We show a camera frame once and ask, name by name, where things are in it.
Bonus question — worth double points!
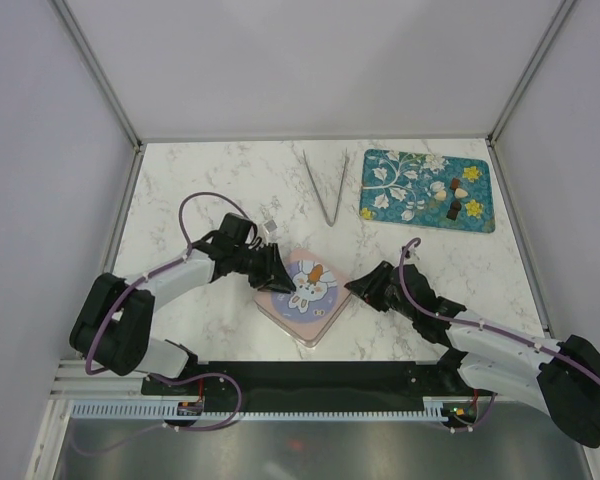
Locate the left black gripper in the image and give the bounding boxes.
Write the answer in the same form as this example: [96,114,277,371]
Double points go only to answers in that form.
[232,243,296,295]

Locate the metal tweezers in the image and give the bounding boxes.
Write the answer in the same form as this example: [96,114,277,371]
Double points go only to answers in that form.
[301,149,350,228]

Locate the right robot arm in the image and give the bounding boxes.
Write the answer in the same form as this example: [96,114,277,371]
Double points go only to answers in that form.
[345,261,600,448]

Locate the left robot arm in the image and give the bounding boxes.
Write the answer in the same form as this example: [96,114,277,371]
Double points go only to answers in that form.
[69,213,295,394]

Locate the pink chocolate tin box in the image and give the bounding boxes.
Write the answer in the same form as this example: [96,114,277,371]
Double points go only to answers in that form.
[254,293,350,348]

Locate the dark chocolate pieces on tray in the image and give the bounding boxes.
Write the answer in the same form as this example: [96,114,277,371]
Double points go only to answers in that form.
[446,200,463,221]

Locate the teal floral tray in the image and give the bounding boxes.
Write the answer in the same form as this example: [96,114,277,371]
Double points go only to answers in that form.
[359,149,496,234]

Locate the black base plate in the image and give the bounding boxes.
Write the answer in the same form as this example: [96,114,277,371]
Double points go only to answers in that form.
[142,360,499,414]

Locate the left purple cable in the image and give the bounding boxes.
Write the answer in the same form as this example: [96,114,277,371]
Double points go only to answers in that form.
[84,192,256,376]

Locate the white cable duct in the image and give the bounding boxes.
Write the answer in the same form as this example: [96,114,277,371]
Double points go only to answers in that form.
[70,400,448,422]

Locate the left aluminium frame post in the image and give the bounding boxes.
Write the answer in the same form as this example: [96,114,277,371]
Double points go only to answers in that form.
[48,0,143,152]

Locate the aluminium frame post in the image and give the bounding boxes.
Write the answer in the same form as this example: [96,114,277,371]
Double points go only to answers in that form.
[48,0,143,152]
[484,0,581,146]

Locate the right aluminium frame post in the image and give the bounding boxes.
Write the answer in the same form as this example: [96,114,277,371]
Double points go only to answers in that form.
[484,0,581,146]

